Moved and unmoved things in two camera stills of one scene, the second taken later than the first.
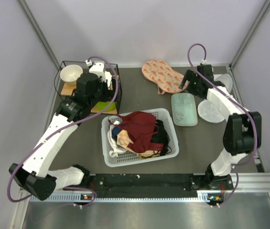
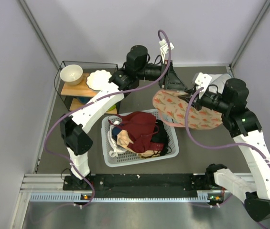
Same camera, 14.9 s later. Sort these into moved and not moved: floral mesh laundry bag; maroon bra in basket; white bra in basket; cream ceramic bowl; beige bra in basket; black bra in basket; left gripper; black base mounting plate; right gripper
Moved: left gripper; right gripper; floral mesh laundry bag
Not moved: black base mounting plate; maroon bra in basket; white bra in basket; black bra in basket; beige bra in basket; cream ceramic bowl
